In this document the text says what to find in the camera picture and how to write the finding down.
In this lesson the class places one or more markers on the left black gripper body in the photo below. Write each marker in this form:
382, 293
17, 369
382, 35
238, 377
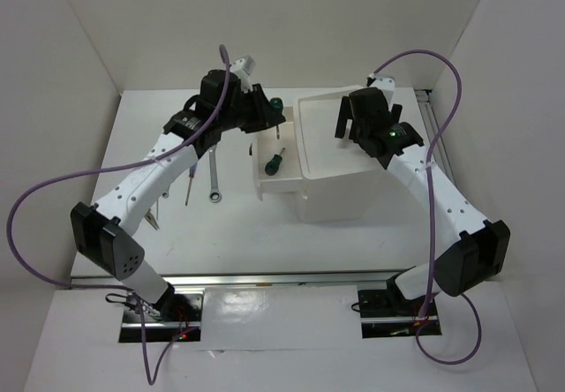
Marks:
245, 111

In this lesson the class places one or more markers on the white drawer cabinet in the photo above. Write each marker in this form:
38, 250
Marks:
339, 179

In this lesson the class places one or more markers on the front aluminium rail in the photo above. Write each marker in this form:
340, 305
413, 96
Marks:
290, 278

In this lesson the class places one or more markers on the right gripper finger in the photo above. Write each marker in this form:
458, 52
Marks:
395, 113
344, 117

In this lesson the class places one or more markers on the yellow black pliers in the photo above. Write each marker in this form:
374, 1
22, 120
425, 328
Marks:
149, 217

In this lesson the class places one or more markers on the aluminium rail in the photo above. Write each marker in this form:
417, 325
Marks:
290, 278
432, 126

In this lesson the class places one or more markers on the green long screwdriver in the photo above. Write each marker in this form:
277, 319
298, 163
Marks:
274, 164

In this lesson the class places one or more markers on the purple red screwdriver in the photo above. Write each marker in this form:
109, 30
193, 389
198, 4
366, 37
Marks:
191, 175

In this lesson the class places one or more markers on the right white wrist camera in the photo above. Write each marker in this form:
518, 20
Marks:
386, 84

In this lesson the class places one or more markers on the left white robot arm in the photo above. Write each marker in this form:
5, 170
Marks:
103, 231

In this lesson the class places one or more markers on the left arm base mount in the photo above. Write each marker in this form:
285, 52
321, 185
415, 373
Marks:
185, 323

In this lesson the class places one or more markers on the right side aluminium rail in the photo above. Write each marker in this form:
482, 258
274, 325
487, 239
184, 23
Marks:
432, 126

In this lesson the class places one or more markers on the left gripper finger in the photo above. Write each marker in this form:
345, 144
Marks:
262, 106
271, 119

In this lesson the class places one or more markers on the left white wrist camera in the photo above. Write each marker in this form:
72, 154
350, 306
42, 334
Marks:
243, 68

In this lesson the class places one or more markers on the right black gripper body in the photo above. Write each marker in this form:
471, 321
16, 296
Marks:
357, 133

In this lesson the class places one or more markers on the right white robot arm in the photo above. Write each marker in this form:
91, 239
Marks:
468, 248

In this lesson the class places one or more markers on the green stubby screwdriver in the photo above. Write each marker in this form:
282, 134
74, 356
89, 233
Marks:
277, 104

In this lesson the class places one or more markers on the long silver ratchet wrench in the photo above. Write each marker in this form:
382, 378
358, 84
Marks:
215, 195

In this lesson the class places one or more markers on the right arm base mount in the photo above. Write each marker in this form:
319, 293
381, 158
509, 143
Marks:
385, 314

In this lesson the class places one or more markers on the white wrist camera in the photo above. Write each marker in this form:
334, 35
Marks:
243, 68
386, 84

